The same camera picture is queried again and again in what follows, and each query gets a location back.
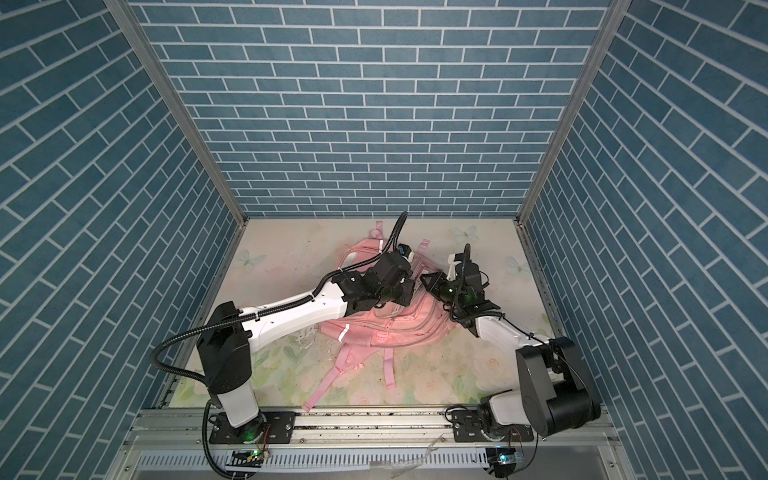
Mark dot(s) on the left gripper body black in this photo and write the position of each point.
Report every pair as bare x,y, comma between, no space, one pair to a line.
400,292

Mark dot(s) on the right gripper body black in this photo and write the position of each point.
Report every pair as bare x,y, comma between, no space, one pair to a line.
452,298

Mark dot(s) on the pink student backpack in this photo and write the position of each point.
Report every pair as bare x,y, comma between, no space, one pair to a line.
384,330

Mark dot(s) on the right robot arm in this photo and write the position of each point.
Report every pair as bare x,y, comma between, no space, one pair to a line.
555,391

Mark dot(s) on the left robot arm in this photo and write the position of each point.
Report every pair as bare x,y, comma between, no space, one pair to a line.
225,352

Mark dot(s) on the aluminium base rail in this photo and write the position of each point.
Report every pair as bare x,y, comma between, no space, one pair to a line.
366,443

